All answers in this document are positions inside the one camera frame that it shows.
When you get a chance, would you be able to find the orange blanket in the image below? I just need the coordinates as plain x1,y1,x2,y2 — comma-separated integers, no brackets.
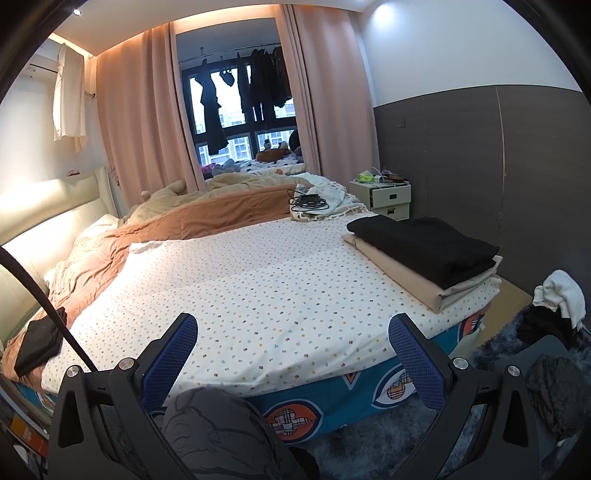
0,185,319,384

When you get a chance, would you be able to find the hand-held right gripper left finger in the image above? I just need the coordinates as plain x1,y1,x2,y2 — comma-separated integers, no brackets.
48,313,199,480

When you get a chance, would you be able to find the long black hanging coat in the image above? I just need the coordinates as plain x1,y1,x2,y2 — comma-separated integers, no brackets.
196,58,229,155

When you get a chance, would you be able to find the pink curtain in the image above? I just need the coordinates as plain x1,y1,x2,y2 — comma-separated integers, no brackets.
276,2,382,188
95,16,208,195

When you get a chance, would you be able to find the white hanging shirt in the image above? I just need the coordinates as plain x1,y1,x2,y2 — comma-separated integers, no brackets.
52,44,88,153

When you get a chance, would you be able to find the black jacket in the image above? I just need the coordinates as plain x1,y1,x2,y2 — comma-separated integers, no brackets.
346,215,502,291

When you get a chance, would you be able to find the row of dark hanging clothes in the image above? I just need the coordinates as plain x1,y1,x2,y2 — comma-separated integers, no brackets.
218,44,296,121

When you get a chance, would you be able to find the white padded headboard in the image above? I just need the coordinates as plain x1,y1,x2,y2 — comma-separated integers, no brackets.
0,166,123,296

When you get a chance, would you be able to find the white nightstand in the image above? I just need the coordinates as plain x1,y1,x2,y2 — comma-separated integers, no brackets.
348,178,413,221

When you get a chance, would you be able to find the folded black garment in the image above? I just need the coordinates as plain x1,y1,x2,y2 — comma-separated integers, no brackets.
14,308,69,379

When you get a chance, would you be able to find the dark grey crumpled garment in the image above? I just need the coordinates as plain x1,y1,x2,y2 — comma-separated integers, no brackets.
525,355,591,439

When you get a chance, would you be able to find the blue shaggy rug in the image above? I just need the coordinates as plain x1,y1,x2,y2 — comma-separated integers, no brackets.
305,295,591,480

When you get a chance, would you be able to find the black cable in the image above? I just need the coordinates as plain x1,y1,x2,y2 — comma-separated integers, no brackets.
0,246,99,372

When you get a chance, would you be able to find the white floral bed sheet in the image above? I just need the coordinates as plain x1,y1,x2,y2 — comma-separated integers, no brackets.
0,182,502,446

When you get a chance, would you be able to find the brown cardboard sheet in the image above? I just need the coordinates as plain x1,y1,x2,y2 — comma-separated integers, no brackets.
471,274,532,352

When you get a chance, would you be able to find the person's grey patterned trouser leg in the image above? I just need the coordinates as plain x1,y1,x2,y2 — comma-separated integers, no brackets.
159,387,319,480

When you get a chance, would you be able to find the white fringed cloth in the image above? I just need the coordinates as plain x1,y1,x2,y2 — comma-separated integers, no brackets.
290,178,370,222

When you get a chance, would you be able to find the orange printed box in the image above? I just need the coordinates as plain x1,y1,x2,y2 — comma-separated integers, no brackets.
0,383,51,462

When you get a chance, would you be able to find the white crumpled cloth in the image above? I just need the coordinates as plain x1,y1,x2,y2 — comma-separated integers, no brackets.
532,270,587,330

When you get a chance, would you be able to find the black power adapter with cable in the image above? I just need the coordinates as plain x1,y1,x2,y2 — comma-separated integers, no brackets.
287,189,329,213

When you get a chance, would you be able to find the white air conditioner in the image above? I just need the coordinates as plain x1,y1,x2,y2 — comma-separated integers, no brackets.
25,39,86,77

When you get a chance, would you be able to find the beige plush toy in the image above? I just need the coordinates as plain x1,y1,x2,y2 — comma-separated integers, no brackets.
127,180,190,217

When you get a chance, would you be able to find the cream duvet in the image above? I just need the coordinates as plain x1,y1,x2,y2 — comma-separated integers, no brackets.
124,171,319,227

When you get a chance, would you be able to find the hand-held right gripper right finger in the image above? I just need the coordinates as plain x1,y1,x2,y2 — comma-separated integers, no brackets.
389,314,541,480

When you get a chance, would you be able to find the black clothes pile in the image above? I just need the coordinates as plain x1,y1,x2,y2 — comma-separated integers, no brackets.
515,302,583,356

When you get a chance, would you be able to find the folded beige cloth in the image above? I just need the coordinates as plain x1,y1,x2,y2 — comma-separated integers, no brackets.
342,233,503,315

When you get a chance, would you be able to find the white pillow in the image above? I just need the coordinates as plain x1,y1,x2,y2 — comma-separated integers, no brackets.
74,213,120,245

